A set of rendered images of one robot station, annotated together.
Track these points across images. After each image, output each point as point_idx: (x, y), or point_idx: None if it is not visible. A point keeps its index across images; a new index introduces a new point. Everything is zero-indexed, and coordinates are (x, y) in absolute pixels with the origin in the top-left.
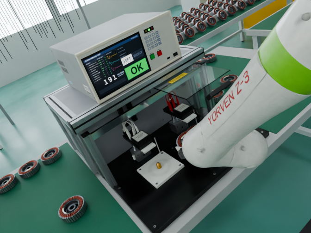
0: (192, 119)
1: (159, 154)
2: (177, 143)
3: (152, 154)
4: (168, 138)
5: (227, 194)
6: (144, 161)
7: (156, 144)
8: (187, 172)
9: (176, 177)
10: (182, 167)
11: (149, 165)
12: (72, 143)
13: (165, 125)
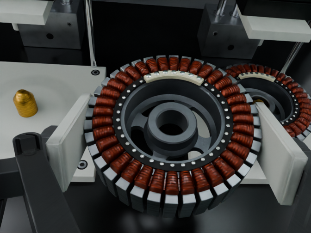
0: (279, 52)
1: (84, 71)
2: (106, 85)
3: (80, 55)
4: (164, 48)
5: None
6: (37, 54)
7: (119, 39)
8: (73, 217)
9: (21, 198)
10: (80, 180)
11: (20, 77)
12: None
13: (197, 14)
